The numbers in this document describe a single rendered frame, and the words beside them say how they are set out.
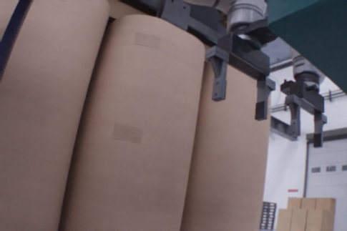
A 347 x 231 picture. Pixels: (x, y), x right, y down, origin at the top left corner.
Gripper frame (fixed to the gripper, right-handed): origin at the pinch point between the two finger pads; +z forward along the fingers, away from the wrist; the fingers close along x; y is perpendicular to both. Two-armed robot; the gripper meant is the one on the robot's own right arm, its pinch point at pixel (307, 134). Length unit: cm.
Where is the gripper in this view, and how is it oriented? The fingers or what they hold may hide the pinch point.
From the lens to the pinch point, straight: 85.6
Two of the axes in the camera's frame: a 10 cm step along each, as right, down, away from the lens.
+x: 8.2, 2.9, 4.9
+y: 5.5, -1.6, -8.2
